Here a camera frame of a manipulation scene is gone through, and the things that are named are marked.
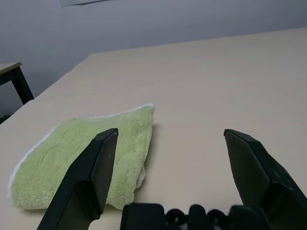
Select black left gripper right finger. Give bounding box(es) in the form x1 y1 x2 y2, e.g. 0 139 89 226
223 128 307 230

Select wooden side table black frame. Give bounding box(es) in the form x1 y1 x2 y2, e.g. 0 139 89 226
0 61 35 120

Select green folded towel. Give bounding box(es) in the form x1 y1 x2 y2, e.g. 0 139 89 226
7 103 156 212

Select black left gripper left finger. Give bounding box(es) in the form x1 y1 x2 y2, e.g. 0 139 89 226
35 128 119 230

